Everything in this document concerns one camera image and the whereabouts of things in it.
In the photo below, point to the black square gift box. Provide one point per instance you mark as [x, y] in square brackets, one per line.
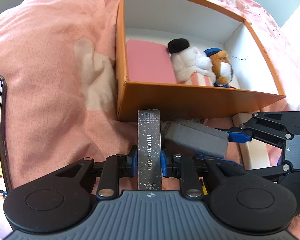
[186, 137]

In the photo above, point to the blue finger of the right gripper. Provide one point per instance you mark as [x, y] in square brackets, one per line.
[238, 135]
[220, 160]

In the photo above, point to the red panda sailor plush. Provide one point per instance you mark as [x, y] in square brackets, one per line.
[221, 67]

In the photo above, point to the pink patterned duvet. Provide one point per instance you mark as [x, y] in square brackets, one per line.
[57, 57]

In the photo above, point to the orange cardboard box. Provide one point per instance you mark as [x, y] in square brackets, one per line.
[205, 25]

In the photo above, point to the white plush toy black hat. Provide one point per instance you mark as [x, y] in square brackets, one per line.
[191, 65]

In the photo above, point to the black photo card box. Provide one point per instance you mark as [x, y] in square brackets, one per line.
[149, 150]

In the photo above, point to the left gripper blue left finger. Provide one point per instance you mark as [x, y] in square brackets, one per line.
[113, 169]

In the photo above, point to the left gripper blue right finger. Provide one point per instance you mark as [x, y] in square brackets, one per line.
[182, 167]

